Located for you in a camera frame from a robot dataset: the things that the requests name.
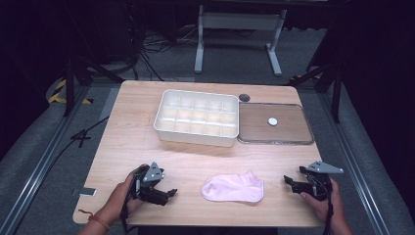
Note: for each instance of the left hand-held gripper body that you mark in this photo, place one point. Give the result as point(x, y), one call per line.
point(150, 191)

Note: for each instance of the pink sock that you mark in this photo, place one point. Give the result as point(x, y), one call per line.
point(233, 188)

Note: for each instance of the person's left hand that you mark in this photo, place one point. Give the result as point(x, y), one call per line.
point(120, 200)

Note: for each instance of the person's right hand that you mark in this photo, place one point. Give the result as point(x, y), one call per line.
point(323, 207)

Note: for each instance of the white metal desk frame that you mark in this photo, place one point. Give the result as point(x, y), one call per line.
point(239, 23)

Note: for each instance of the aluminium floor rail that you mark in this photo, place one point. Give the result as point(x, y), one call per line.
point(354, 163)
point(39, 169)

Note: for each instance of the yellow black striped tape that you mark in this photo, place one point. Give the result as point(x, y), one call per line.
point(58, 93)

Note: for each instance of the clear lid with white knob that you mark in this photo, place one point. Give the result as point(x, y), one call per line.
point(274, 125)

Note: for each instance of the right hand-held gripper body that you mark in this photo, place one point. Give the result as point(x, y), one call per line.
point(318, 186)

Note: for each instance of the black tripod stand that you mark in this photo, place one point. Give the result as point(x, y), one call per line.
point(80, 75)
point(326, 81)

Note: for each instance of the grey tape piece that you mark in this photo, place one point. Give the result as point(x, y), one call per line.
point(85, 192)

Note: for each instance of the white compartment storage box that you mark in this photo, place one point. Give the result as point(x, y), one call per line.
point(197, 117)

